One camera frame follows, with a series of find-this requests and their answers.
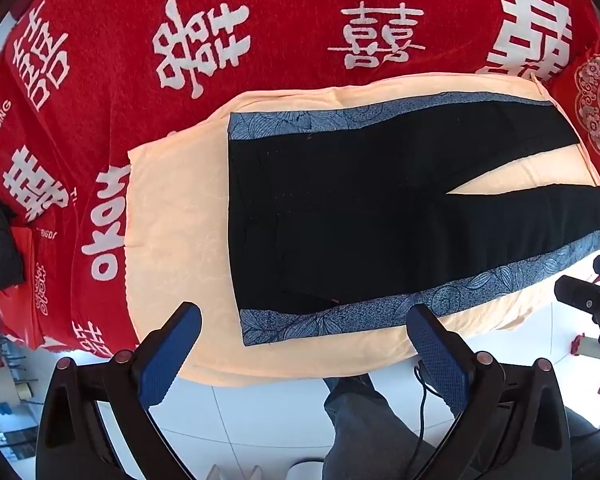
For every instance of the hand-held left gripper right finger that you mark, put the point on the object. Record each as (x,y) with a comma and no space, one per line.
(440,355)

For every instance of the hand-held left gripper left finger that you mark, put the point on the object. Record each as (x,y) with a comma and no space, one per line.
(172,355)

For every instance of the black pants with blue floral stripes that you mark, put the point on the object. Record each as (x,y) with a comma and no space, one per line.
(360,200)

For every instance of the person's leg in jeans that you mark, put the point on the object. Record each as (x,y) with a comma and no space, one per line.
(360,425)

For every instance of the peach blanket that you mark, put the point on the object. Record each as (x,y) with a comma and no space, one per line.
(180,220)

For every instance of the white chair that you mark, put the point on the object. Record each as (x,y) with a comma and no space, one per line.
(7,385)

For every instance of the red printed blanket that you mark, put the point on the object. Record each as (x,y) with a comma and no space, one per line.
(290,20)

